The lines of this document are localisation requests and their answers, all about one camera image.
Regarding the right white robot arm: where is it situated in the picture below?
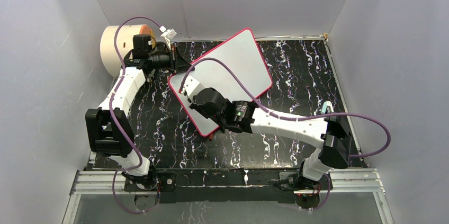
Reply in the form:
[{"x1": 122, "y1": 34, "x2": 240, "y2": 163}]
[{"x1": 182, "y1": 87, "x2": 352, "y2": 191}]

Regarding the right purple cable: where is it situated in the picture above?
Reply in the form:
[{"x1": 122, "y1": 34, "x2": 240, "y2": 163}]
[{"x1": 178, "y1": 57, "x2": 392, "y2": 211}]

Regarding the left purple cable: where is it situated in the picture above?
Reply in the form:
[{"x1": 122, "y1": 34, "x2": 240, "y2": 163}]
[{"x1": 109, "y1": 16, "x2": 166, "y2": 214}]

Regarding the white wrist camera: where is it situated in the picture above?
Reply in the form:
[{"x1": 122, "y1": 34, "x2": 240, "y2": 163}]
[
  {"x1": 159, "y1": 25, "x2": 177, "y2": 49},
  {"x1": 181, "y1": 75, "x2": 204, "y2": 103}
]

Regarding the purple cable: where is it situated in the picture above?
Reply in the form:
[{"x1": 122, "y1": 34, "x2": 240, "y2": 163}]
[
  {"x1": 178, "y1": 57, "x2": 392, "y2": 211},
  {"x1": 109, "y1": 16, "x2": 166, "y2": 214}
]

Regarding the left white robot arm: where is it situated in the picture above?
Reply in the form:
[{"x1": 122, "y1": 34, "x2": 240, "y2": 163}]
[{"x1": 85, "y1": 34, "x2": 190, "y2": 190}]

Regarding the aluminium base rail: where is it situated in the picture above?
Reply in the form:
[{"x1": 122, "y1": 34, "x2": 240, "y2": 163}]
[{"x1": 63, "y1": 168, "x2": 393, "y2": 223}]

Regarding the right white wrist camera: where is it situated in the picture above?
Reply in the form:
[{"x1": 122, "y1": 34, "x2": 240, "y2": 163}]
[{"x1": 181, "y1": 75, "x2": 204, "y2": 103}]

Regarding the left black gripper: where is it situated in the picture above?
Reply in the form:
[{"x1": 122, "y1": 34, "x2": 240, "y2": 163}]
[{"x1": 149, "y1": 46, "x2": 195, "y2": 75}]

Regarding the cream cylindrical drawer box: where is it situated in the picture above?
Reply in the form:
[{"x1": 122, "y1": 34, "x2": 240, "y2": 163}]
[{"x1": 100, "y1": 24, "x2": 156, "y2": 78}]

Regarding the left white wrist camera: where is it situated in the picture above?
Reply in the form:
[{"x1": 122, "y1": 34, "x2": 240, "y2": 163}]
[{"x1": 159, "y1": 25, "x2": 177, "y2": 49}]

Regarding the pink framed whiteboard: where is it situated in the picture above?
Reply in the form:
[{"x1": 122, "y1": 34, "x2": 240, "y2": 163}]
[{"x1": 168, "y1": 28, "x2": 273, "y2": 137}]

